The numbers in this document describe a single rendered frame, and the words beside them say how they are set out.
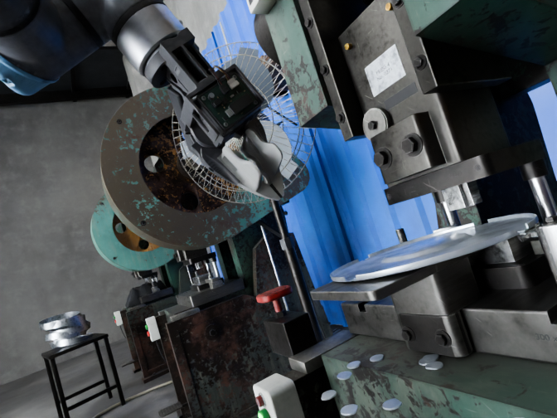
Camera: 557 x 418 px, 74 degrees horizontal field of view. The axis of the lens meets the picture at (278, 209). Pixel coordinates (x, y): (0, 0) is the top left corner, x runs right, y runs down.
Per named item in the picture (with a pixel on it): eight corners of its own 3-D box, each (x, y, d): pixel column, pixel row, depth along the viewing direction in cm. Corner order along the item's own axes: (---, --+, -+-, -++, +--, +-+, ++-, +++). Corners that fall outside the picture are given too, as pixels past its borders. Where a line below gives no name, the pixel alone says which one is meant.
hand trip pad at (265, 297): (276, 332, 73) (264, 295, 74) (263, 330, 78) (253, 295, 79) (304, 319, 76) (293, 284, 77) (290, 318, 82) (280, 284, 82)
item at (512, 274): (532, 289, 48) (524, 265, 48) (413, 290, 65) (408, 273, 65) (586, 253, 55) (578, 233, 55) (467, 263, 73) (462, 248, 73)
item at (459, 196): (471, 206, 57) (463, 183, 58) (445, 211, 62) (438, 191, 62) (482, 201, 59) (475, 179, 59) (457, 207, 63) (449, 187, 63)
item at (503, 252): (515, 261, 51) (504, 230, 51) (428, 268, 64) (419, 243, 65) (546, 244, 55) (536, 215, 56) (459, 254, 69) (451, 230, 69)
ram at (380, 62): (443, 166, 48) (372, -38, 50) (368, 193, 61) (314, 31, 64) (513, 147, 57) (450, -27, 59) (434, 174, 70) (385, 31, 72)
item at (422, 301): (412, 410, 39) (371, 286, 40) (335, 382, 51) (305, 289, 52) (532, 321, 51) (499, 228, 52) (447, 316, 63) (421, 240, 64)
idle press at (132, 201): (186, 496, 145) (72, 85, 157) (156, 418, 232) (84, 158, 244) (442, 341, 214) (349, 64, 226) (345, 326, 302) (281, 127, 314)
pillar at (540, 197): (564, 240, 54) (530, 151, 55) (547, 242, 56) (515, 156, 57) (570, 236, 56) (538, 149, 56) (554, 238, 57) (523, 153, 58)
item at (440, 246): (298, 287, 60) (297, 283, 60) (417, 239, 74) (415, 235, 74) (442, 273, 35) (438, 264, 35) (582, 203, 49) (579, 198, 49)
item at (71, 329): (68, 434, 252) (39, 322, 257) (57, 421, 286) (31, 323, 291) (127, 403, 278) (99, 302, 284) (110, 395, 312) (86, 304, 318)
